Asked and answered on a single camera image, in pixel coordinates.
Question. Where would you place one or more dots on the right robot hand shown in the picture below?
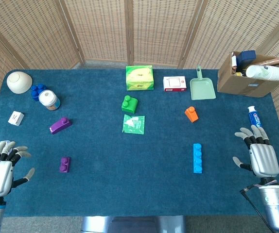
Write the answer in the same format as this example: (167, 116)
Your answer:
(264, 160)

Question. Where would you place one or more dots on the light blue long brick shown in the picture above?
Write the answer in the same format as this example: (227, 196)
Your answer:
(197, 160)

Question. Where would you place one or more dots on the small purple two-stud brick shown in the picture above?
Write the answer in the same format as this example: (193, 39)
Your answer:
(64, 166)

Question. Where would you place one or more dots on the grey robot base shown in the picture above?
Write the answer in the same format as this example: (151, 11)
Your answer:
(129, 224)

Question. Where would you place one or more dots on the stack of paper cups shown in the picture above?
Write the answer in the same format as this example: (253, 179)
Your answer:
(263, 72)

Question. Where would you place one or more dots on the blue white toothpaste tube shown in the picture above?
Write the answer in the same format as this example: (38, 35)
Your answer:
(254, 117)

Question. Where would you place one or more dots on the small white cube box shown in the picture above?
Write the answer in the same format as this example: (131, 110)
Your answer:
(16, 118)

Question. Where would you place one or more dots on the purple sloped one-stud brick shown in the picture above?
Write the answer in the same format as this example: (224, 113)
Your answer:
(59, 126)

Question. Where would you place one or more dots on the cardboard box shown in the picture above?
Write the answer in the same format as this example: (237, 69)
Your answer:
(234, 85)

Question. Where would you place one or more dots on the orange sloped one-stud brick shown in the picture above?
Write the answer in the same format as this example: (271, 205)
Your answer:
(192, 116)

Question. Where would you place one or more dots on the dark blue four-stud brick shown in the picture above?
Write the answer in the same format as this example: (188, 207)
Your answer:
(35, 93)

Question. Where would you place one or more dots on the small yellow item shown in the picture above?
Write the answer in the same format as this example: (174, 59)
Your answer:
(238, 73)

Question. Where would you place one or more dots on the clear jar with white lid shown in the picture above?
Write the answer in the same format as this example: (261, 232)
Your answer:
(48, 99)

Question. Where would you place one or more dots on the pale green dustpan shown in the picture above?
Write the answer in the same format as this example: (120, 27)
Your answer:
(202, 89)

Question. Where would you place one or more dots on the beige bowl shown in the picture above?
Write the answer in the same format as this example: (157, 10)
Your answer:
(19, 81)

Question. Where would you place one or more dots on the copper brown tube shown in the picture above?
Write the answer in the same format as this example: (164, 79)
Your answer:
(273, 60)

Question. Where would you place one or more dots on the shiny foil snack packet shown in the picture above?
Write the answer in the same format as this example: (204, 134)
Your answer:
(233, 60)

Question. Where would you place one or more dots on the dark blue small box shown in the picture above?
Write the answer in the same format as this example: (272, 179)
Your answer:
(247, 56)

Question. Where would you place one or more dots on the red and white box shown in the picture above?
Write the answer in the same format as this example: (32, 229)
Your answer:
(174, 82)

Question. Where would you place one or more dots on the blue table cloth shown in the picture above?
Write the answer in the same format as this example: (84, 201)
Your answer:
(129, 189)

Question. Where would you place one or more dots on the green sachet packet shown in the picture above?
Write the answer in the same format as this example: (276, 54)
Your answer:
(133, 125)

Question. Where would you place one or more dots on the green two-stud brick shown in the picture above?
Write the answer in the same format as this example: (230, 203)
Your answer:
(131, 105)

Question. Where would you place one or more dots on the green tissue pack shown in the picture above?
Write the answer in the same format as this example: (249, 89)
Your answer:
(139, 77)

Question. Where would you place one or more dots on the woven folding screen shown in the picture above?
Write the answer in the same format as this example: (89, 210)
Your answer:
(105, 29)

